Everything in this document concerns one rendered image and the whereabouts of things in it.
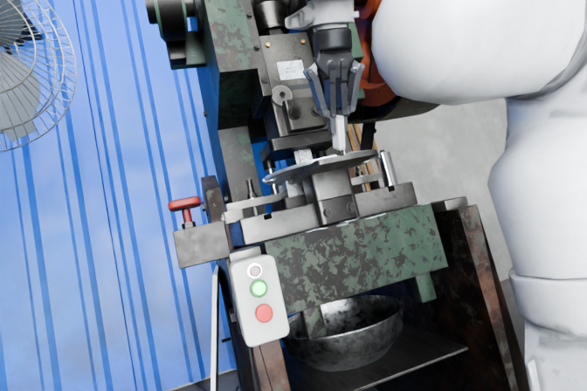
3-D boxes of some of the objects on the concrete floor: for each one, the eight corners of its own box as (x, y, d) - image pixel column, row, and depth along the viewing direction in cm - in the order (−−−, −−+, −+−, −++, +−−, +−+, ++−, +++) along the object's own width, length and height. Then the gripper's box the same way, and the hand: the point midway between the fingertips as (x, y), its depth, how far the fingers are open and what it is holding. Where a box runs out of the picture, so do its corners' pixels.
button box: (365, 672, 55) (273, 253, 64) (191, 781, 48) (113, 293, 57) (245, 367, 193) (220, 248, 202) (195, 384, 186) (172, 259, 195)
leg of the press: (603, 511, 73) (468, 76, 85) (558, 538, 69) (425, 82, 82) (381, 366, 160) (330, 162, 172) (356, 374, 157) (307, 167, 169)
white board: (208, 547, 86) (212, 275, 96) (214, 435, 134) (216, 262, 145) (213, 546, 86) (217, 275, 97) (217, 435, 134) (219, 262, 145)
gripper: (307, 29, 67) (318, 157, 74) (371, 24, 72) (376, 147, 78) (293, 33, 74) (304, 150, 81) (352, 30, 78) (357, 141, 85)
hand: (338, 133), depth 78 cm, fingers closed
